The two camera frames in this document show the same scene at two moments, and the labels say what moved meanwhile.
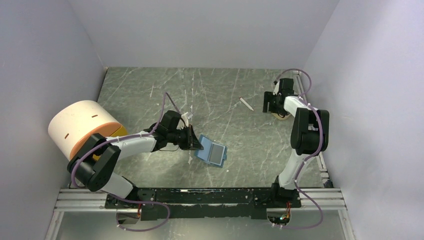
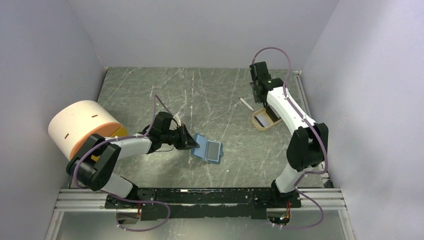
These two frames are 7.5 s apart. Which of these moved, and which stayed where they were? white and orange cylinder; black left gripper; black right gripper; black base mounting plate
Moved: black right gripper
Stayed: black base mounting plate; black left gripper; white and orange cylinder
